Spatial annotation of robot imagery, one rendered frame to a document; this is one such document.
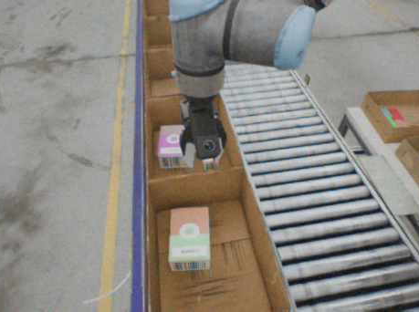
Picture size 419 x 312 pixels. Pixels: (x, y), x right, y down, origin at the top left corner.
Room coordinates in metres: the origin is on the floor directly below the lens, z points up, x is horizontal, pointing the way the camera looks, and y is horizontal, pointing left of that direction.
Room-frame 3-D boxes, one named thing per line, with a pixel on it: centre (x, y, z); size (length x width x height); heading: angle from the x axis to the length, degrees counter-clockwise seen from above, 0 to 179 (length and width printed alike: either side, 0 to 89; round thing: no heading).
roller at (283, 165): (0.84, -0.35, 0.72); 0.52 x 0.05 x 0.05; 100
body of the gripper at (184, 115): (0.47, 0.03, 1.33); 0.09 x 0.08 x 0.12; 15
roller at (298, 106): (1.22, -0.28, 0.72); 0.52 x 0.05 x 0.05; 100
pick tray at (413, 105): (1.09, -0.98, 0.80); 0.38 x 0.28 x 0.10; 93
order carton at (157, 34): (1.49, 0.23, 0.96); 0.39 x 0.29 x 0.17; 10
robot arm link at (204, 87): (0.46, 0.03, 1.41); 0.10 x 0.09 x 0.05; 104
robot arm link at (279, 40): (0.44, -0.09, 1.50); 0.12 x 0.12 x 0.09; 73
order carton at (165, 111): (0.72, 0.09, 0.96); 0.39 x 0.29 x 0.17; 10
